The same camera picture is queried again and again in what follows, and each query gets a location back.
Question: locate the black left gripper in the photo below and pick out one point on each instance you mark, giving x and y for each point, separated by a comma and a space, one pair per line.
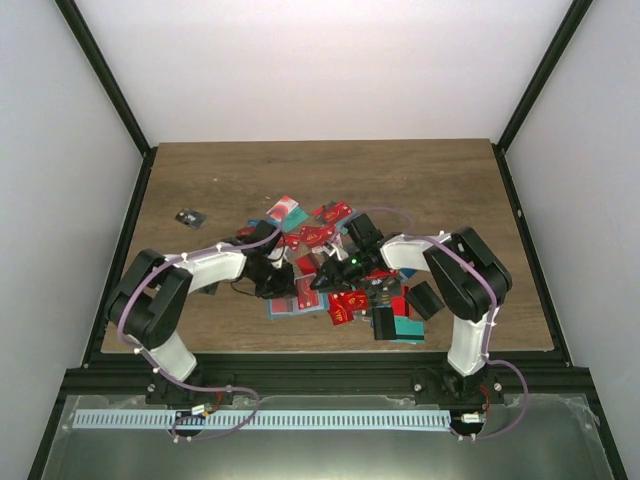
284, 289

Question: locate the small black card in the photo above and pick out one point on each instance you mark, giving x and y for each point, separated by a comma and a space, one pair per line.
190, 218

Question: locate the blue leather card holder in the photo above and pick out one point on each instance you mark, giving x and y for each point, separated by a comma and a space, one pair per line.
295, 303

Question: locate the red vip card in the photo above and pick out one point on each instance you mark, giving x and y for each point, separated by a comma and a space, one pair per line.
332, 212
344, 306
308, 299

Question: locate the white red circle card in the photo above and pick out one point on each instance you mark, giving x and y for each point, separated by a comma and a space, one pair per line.
282, 208

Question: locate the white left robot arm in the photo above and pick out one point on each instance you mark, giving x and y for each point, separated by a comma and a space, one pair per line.
148, 302

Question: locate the light blue slotted rail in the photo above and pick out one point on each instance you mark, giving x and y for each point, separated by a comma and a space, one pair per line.
401, 420

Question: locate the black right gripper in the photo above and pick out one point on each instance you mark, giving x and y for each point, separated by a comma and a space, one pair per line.
335, 276

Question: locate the black aluminium frame rail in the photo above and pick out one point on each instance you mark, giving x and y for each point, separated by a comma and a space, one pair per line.
375, 373

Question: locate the teal card with stripe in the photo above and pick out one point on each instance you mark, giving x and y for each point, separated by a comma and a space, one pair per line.
409, 331

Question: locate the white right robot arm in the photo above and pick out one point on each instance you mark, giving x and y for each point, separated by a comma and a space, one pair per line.
472, 282

